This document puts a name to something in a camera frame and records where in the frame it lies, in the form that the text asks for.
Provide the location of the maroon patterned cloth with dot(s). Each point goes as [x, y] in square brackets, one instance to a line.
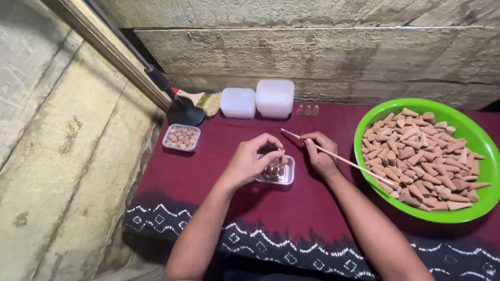
[297, 210]

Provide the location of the heap of brown incense cones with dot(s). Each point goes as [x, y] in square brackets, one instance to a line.
[422, 160]

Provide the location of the green plastic basin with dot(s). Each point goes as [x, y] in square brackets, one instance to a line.
[484, 156]

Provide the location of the loose standing brown cone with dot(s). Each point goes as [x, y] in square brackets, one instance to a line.
[299, 110]
[315, 111]
[307, 111]

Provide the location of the thin wooden stick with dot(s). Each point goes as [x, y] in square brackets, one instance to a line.
[359, 167]

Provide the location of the packed cones in full container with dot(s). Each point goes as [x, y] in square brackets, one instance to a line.
[181, 137]

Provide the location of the clear half-filled plastic container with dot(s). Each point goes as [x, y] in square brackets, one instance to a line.
[290, 173]

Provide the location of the red-tipped wooden paintbrush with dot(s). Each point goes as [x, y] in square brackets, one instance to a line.
[199, 99]

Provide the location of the black stand with round base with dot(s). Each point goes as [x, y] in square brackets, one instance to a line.
[187, 115]

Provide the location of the upright cones in half-filled container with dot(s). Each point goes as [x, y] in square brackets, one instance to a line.
[273, 171]

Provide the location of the small white plastic tub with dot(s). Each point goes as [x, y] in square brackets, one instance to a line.
[237, 102]

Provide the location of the pale wooden beam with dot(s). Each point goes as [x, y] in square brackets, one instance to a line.
[109, 47]

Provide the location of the person's left hand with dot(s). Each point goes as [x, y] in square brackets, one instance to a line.
[242, 158]

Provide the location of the clear full plastic container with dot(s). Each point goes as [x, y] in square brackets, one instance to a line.
[181, 137]

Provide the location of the large white plastic tub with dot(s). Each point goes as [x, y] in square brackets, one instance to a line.
[275, 98]

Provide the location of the person's right hand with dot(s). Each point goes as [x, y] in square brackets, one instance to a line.
[322, 158]

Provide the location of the single brown incense cone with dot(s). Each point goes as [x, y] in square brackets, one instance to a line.
[284, 157]

